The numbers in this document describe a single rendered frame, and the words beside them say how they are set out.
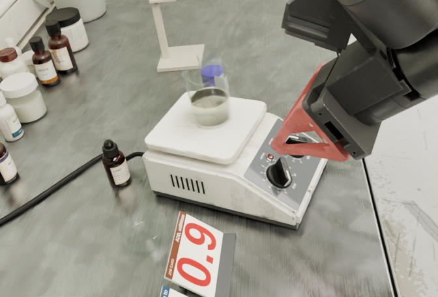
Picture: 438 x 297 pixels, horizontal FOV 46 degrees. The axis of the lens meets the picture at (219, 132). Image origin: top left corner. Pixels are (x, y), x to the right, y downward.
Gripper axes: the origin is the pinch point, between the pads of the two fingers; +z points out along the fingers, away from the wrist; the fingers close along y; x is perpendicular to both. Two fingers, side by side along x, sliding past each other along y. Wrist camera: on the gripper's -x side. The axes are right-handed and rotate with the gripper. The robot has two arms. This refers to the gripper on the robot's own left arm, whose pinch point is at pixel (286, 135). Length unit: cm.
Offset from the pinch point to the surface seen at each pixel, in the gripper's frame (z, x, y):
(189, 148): 12.3, -4.0, -0.4
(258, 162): 8.3, 2.6, -3.0
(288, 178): 5.3, 5.4, -1.8
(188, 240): 13.6, 2.3, 7.9
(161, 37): 31.7, -15.4, -31.5
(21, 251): 31.4, -8.3, 13.6
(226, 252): 12.6, 6.6, 6.1
